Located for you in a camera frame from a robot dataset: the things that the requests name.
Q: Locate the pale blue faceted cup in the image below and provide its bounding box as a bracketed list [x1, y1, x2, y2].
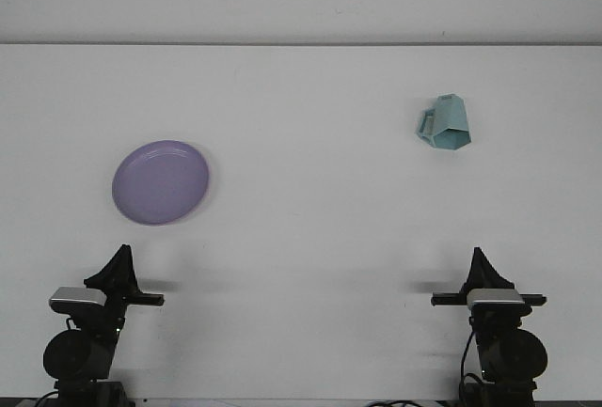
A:
[414, 93, 473, 150]

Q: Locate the purple round plate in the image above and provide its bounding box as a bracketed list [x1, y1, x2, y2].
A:
[111, 139, 211, 227]

